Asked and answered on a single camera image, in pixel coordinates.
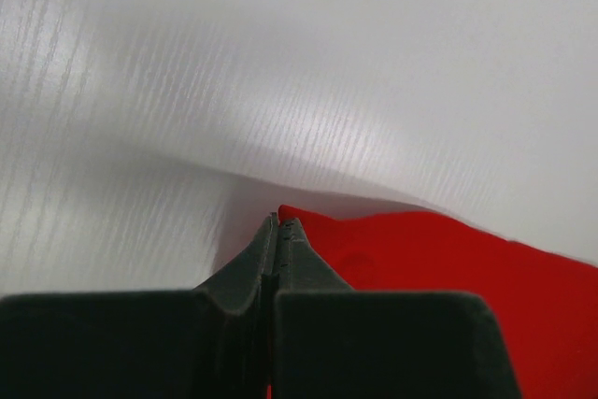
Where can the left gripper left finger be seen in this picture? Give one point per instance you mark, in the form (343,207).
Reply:
(206,342)

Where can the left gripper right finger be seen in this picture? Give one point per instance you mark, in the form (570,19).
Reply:
(331,341)

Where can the red t shirt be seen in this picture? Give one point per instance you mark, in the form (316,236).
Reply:
(546,304)

